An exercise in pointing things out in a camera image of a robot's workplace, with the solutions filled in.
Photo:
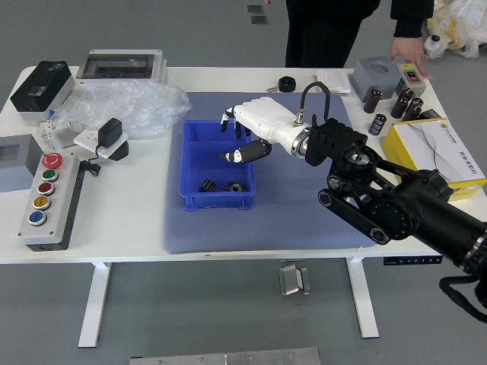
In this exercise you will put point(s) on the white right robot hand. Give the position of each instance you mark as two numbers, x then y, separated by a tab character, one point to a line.
266	118

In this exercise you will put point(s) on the person's left hand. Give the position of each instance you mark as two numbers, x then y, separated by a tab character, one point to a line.
405	53

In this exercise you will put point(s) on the big black gear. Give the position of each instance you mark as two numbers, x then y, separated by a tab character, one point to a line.
234	186

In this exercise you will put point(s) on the small black gear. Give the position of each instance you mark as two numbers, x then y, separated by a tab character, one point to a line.
207	185

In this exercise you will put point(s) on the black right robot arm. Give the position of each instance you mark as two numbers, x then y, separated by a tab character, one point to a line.
399	213

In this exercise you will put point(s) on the grey box with round hole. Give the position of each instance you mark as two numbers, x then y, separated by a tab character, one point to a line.
374	80

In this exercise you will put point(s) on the blue plastic box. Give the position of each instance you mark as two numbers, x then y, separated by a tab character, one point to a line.
201	167

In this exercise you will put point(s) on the grey clear-lid distribution box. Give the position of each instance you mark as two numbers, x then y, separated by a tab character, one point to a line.
114	64

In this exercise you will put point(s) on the grey windowed box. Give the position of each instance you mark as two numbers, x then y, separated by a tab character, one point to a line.
19	171

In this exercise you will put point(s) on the black round knob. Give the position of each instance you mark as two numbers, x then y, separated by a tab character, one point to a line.
287	84

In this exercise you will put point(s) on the clear bag with yellow plush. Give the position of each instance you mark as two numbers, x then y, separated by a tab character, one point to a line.
464	23

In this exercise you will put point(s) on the small black module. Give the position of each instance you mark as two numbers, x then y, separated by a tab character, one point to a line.
433	114

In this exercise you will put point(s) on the black capacitor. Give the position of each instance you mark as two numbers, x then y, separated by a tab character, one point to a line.
377	123

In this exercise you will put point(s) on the person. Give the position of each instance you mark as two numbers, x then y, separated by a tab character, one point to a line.
323	34

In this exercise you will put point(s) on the grey floor socket plate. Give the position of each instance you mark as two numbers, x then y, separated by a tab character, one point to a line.
255	9
258	19

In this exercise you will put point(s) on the yellow and white carton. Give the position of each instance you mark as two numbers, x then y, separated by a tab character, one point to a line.
437	152

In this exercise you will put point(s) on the grey-blue mat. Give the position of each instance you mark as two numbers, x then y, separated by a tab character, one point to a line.
285	228

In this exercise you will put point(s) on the clear plastic bag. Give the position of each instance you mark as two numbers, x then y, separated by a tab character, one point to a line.
144	106

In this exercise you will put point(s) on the black power adapter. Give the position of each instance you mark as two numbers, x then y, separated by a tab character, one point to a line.
110	131

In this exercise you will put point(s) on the black table control panel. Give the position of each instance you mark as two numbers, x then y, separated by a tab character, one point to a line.
412	260

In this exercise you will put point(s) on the white table leg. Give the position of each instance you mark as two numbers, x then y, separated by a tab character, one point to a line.
365	304
95	304

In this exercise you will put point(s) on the white terminal connectors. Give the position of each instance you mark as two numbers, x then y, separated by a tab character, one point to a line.
49	127

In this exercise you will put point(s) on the grey five-button control station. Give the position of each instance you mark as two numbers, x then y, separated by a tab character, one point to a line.
42	197

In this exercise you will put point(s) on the grey metal plate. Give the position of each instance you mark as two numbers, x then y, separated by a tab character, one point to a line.
228	358

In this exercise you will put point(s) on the grey red-black switch box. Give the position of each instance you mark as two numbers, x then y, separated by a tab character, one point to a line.
412	78

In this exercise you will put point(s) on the white wall switch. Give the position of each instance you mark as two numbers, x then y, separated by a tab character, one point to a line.
338	80

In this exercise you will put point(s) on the metal bracket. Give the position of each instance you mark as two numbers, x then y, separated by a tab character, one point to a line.
291	281

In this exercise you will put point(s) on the black and white enclosure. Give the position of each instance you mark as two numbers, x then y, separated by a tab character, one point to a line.
38	91

